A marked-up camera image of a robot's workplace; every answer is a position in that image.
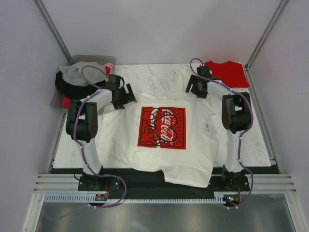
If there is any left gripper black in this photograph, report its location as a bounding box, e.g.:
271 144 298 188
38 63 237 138
112 84 137 110

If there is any white printed t-shirt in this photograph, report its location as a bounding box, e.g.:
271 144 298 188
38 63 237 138
95 69 221 188

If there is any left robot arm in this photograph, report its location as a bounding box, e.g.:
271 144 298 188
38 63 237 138
66 74 137 190

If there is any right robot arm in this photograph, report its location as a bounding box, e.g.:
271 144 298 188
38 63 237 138
185 65 253 190

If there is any folded red t-shirt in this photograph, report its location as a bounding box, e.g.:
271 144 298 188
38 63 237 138
204 61 249 88

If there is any pink t-shirt in bin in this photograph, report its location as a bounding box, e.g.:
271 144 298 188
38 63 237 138
104 63 114 75

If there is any black t-shirt in bin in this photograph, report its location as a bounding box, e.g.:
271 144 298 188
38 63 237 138
55 71 97 100

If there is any grey t-shirt in bin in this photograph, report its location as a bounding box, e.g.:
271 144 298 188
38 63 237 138
58 61 108 87

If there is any grey plastic bin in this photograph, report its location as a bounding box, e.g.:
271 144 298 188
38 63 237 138
50 55 117 112

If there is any magenta t-shirt in bin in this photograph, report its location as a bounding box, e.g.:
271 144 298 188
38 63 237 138
62 96 70 109

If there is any left aluminium corner post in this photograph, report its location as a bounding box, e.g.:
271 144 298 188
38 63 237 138
33 0 71 62

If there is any aluminium corner post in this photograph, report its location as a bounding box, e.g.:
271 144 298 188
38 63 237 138
33 0 71 62
244 0 290 71

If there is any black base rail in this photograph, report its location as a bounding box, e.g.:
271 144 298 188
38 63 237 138
77 166 251 200

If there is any white slotted cable duct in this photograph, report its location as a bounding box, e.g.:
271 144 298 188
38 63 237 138
43 191 225 204

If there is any aluminium front frame rail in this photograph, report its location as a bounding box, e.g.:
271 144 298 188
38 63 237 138
23 173 80 232

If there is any right aluminium corner post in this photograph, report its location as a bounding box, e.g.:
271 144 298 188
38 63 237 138
244 0 290 71

